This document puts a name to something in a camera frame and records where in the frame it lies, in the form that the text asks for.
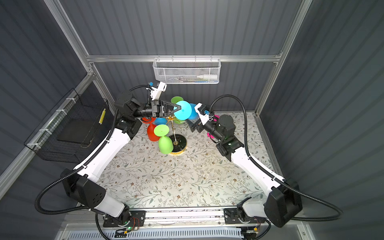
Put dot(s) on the white vented cover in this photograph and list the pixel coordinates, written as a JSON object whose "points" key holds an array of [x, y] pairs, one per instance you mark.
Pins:
{"points": [[221, 233]]}

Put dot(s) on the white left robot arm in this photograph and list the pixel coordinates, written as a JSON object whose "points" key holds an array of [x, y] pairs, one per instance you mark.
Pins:
{"points": [[81, 184]]}

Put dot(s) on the gold wire glass rack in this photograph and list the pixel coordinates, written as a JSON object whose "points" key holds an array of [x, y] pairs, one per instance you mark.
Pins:
{"points": [[179, 141]]}

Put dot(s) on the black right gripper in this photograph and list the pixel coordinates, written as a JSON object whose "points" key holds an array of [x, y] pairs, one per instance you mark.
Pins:
{"points": [[200, 126]]}

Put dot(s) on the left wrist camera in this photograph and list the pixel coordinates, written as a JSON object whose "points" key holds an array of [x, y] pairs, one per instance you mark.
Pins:
{"points": [[156, 89]]}

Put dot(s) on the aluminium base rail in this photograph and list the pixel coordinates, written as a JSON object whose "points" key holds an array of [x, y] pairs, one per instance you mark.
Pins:
{"points": [[188, 217]]}

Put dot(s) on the red wine glass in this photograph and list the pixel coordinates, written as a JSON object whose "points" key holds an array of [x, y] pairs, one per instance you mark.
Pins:
{"points": [[151, 129]]}

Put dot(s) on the black wire side basket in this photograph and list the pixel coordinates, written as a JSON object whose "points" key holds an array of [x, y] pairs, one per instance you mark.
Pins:
{"points": [[74, 131]]}

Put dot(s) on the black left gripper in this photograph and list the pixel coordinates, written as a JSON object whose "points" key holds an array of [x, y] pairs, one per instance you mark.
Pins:
{"points": [[159, 109]]}

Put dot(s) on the blue wine glass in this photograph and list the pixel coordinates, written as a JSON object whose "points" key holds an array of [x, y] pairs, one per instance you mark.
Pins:
{"points": [[160, 121], [187, 111]]}

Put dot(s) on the aluminium corner frame post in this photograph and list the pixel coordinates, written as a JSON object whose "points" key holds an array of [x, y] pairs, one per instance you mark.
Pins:
{"points": [[61, 17]]}

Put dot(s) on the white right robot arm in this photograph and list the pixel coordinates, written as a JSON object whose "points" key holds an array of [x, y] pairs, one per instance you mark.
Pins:
{"points": [[281, 204]]}

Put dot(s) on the white mesh wall basket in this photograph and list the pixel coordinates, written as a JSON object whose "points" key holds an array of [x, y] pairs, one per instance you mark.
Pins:
{"points": [[187, 73]]}

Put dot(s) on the front green wine glass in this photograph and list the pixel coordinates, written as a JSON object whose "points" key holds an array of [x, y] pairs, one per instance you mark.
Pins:
{"points": [[165, 143]]}

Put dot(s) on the pink wine glass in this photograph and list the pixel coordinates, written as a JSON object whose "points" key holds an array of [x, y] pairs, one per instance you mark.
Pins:
{"points": [[211, 125]]}

